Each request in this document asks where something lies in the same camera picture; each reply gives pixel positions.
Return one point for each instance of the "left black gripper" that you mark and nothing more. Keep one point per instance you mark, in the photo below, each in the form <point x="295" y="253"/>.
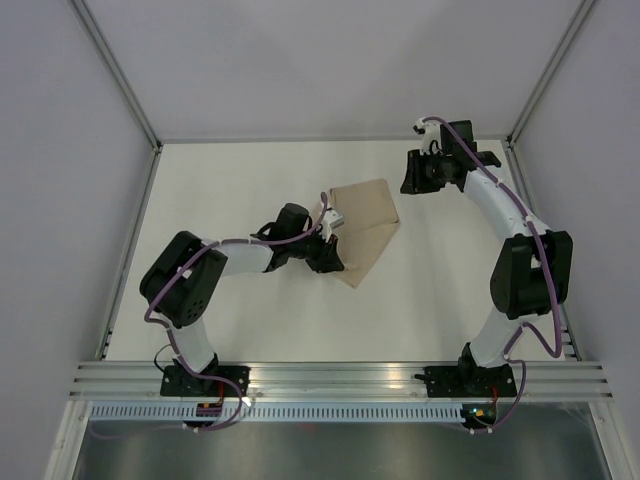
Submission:
<point x="327" y="259"/>

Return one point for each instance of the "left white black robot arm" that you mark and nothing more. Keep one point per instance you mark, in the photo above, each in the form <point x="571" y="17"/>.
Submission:
<point x="180" y="285"/>

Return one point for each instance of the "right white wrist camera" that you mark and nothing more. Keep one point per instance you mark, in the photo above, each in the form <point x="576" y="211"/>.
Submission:
<point x="429" y="131"/>

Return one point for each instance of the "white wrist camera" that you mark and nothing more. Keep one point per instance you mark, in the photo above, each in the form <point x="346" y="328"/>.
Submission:
<point x="429" y="131"/>
<point x="331" y="221"/>

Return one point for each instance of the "aluminium frame post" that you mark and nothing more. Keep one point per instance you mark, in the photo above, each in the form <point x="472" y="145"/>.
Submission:
<point x="559" y="54"/>
<point x="100" y="44"/>

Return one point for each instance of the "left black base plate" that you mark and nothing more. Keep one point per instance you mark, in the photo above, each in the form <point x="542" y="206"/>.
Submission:
<point x="177" y="382"/>

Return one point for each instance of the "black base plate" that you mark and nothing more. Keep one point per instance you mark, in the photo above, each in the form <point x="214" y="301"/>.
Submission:
<point x="454" y="382"/>
<point x="177" y="382"/>

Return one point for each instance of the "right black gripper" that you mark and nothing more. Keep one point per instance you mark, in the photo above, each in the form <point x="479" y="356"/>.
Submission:
<point x="413" y="181"/>

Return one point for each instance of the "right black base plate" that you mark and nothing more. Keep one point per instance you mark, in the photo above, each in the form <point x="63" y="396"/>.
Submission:
<point x="454" y="382"/>

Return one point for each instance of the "right aluminium frame post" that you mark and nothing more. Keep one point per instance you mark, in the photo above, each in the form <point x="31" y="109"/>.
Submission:
<point x="559" y="54"/>

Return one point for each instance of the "beige cloth napkin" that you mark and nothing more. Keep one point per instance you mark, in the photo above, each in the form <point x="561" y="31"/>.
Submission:
<point x="370" y="222"/>

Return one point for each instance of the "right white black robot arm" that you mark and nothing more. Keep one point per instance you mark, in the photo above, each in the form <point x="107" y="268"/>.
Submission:
<point x="530" y="279"/>

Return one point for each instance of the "left aluminium frame post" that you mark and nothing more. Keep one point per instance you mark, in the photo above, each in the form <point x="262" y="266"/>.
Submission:
<point x="100" y="44"/>

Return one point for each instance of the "white slotted cable duct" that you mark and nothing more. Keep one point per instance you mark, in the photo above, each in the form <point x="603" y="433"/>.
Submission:
<point x="286" y="412"/>

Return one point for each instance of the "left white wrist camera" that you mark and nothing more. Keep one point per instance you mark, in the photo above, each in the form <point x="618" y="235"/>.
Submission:
<point x="331" y="221"/>

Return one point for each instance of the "aluminium mounting rail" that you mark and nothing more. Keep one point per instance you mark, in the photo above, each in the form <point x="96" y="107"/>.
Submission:
<point x="546" y="382"/>

